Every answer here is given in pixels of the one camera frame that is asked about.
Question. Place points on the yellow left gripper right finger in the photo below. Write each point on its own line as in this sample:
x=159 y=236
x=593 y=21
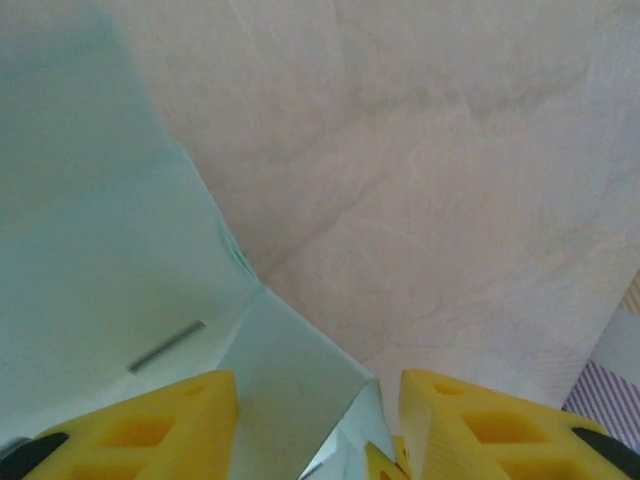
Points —
x=490 y=440

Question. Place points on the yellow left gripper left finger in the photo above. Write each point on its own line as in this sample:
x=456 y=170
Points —
x=150 y=435

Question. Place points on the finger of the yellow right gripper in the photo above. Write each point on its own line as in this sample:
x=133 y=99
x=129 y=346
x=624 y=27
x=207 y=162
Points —
x=381 y=467
x=402 y=452

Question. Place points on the light teal paper box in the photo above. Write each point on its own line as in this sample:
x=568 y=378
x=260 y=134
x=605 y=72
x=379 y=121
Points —
x=75 y=200

